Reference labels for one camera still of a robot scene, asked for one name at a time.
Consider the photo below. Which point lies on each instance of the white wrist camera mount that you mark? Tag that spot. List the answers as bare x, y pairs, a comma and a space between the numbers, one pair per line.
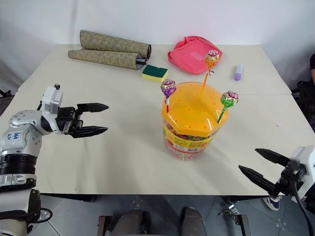
303, 157
52, 98

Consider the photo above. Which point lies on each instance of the metal table leg with caster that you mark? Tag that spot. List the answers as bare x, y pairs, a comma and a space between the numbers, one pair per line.
237, 218

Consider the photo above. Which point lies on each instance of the orange wrapped lollipop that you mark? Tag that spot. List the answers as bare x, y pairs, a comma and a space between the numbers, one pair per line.
211, 58

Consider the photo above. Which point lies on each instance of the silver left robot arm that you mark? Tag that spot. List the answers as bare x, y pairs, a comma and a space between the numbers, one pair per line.
18, 141

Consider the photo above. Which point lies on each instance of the clear candy jar orange lid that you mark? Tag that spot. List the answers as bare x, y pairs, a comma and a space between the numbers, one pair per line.
192, 110

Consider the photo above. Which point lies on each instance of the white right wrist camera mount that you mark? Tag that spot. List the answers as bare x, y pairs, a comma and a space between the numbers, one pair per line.
303, 157

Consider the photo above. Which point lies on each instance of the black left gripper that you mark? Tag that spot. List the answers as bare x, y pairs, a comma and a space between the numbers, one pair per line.
69, 120

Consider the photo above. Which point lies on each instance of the large rolled patterned mat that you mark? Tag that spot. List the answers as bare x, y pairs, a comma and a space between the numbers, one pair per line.
113, 44

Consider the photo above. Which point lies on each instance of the white and blue sneaker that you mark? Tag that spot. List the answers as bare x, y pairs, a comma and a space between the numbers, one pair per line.
272, 202

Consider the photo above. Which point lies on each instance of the small rolled patterned mat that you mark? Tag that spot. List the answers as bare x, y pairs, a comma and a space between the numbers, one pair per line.
103, 58

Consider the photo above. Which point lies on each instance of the pink fabric bag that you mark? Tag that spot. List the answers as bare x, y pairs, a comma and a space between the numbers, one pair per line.
189, 55

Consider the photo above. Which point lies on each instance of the small purple white stick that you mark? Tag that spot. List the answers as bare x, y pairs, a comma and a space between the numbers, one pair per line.
238, 72

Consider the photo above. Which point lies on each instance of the bystander in dark clothes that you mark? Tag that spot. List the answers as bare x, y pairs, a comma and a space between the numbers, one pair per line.
307, 98

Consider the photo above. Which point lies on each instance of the green wrapped lollipop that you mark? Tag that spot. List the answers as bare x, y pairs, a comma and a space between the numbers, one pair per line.
229, 99

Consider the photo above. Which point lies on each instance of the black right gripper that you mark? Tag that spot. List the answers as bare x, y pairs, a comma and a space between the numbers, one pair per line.
288, 179

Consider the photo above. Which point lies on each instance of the purple wrapped lollipop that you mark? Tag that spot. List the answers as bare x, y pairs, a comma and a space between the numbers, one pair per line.
168, 87

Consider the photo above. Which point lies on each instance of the green and yellow sponge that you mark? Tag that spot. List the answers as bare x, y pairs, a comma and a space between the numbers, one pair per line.
155, 72

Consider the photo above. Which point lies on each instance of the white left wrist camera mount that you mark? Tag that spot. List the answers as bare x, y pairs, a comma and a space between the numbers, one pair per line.
52, 98

